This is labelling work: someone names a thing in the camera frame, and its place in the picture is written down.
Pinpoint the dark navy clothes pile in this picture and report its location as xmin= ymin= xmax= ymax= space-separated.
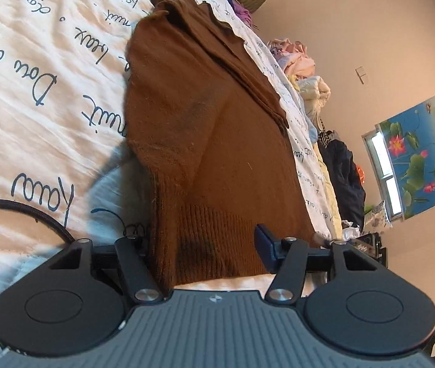
xmin=319 ymin=140 xmax=366 ymax=231

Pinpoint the purple cloth at headboard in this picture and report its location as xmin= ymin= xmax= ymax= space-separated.
xmin=232 ymin=0 xmax=253 ymax=28

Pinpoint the black patterned garment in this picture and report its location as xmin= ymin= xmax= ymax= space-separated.
xmin=317 ymin=130 xmax=340 ymax=148

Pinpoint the pink clothes pile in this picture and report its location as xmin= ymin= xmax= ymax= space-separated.
xmin=267 ymin=38 xmax=316 ymax=81

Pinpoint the white script-print bed sheet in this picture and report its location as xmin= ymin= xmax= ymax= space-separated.
xmin=0 ymin=0 xmax=334 ymax=354

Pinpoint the light blue cloth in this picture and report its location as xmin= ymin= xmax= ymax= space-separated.
xmin=305 ymin=116 xmax=318 ymax=144

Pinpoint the cream puffy jacket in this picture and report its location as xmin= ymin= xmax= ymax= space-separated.
xmin=297 ymin=76 xmax=331 ymax=127

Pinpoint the yellow cloth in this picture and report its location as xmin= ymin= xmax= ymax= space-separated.
xmin=313 ymin=143 xmax=343 ymax=239

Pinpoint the blue floral curtain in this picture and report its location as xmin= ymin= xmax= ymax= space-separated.
xmin=377 ymin=96 xmax=435 ymax=218

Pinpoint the bright window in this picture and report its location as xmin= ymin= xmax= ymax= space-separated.
xmin=363 ymin=129 xmax=403 ymax=221

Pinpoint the brown knit sweater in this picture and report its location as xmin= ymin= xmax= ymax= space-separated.
xmin=124 ymin=0 xmax=314 ymax=289

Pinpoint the white wall light switch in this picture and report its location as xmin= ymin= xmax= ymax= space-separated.
xmin=355 ymin=67 xmax=369 ymax=85

